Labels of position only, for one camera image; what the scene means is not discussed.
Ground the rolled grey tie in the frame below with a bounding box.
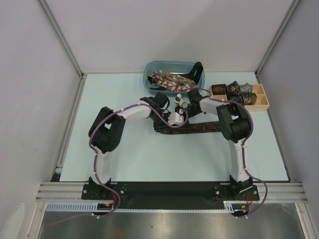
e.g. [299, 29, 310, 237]
[239, 83, 253, 94]

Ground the pile of patterned ties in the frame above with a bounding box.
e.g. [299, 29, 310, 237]
[146, 70, 200, 93]

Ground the white cable duct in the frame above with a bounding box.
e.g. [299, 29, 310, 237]
[46, 202, 240, 213]

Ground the rolled dark blue tie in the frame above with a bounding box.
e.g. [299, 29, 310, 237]
[226, 81, 240, 96]

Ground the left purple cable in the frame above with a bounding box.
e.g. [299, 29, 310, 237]
[49, 103, 187, 225]

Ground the blue plastic basin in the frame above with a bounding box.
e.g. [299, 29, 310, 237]
[142, 61, 205, 96]

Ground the dark orange floral tie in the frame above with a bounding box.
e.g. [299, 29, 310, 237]
[154, 121, 221, 135]

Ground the aluminium frame rail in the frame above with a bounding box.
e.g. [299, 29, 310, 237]
[36, 182, 308, 203]

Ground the wooden compartment tray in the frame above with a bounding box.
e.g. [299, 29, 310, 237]
[208, 84, 270, 112]

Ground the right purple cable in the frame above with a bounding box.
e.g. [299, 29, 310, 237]
[181, 87, 269, 220]

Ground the purple cable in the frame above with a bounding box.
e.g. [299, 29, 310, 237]
[49, 103, 187, 225]
[181, 87, 269, 220]

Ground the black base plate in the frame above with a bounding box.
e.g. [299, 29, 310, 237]
[81, 180, 260, 210]

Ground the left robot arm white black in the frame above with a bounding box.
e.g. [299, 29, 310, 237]
[89, 93, 189, 199]

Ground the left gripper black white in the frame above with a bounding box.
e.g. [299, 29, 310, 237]
[150, 112, 173, 134]

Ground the rolled brown blue tie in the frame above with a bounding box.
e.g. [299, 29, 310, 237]
[241, 93, 257, 106]

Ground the black strap in basin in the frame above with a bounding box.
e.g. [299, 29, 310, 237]
[186, 61, 204, 87]

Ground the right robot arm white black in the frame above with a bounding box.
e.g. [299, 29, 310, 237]
[174, 89, 254, 200]

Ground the rolled navy patterned tie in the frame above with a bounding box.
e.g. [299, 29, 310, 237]
[227, 95, 244, 105]

